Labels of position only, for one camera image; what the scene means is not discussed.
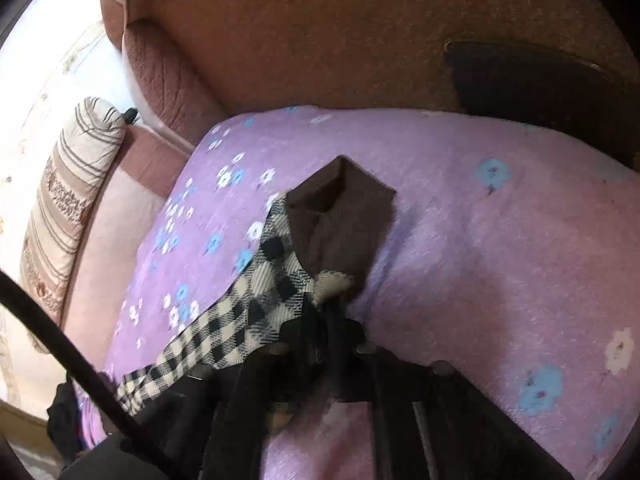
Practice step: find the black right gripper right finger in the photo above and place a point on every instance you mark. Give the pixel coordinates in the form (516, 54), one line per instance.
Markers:
(426, 422)

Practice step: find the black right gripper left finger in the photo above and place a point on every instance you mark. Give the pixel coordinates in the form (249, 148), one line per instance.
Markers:
(215, 424)

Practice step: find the black cream checked coat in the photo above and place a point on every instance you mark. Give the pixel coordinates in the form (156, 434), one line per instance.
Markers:
(318, 241)

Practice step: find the purple floral bed sheet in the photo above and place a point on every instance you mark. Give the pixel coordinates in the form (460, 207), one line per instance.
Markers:
(514, 256)

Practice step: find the striped beige pillow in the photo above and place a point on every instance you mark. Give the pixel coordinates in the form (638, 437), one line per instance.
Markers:
(71, 182)

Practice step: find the pink padded headboard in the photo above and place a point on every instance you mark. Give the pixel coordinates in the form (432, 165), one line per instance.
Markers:
(175, 109)

